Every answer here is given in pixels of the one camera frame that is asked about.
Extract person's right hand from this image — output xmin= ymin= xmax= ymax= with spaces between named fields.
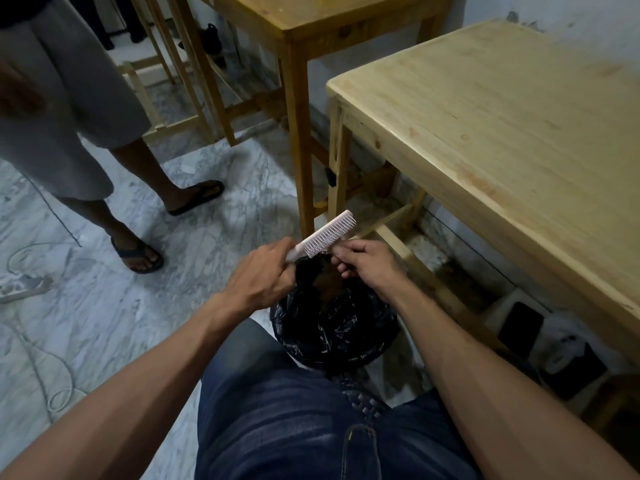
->
xmin=331 ymin=239 xmax=409 ymax=295

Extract person's left hand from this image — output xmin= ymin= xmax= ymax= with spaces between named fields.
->
xmin=219 ymin=237 xmax=297 ymax=315

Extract pink hairbrush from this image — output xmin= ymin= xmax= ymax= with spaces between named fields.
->
xmin=285 ymin=209 xmax=357 ymax=263

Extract bin with black bag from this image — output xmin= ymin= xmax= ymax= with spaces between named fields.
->
xmin=269 ymin=254 xmax=401 ymax=373

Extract person's right forearm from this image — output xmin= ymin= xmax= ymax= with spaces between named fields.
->
xmin=395 ymin=279 xmax=640 ymax=480

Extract person's left forearm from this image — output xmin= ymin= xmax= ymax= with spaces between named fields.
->
xmin=0 ymin=294 xmax=261 ymax=480

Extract person's black woven shoe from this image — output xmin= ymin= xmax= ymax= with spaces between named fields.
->
xmin=332 ymin=374 xmax=391 ymax=425

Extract person's blue jeans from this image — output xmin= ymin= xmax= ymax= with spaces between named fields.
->
xmin=193 ymin=318 xmax=543 ymax=480

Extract black sandal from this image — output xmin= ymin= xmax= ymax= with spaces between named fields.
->
xmin=167 ymin=179 xmax=226 ymax=217
xmin=109 ymin=237 xmax=165 ymax=275

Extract white plastic stool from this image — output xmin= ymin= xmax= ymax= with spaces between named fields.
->
xmin=482 ymin=287 xmax=631 ymax=403

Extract white power strip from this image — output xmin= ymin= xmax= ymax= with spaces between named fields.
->
xmin=0 ymin=273 xmax=53 ymax=305

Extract dark wooden table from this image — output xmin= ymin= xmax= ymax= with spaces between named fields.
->
xmin=165 ymin=0 xmax=456 ymax=241

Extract white floor cable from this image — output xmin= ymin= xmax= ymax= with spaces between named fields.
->
xmin=0 ymin=242 xmax=89 ymax=425

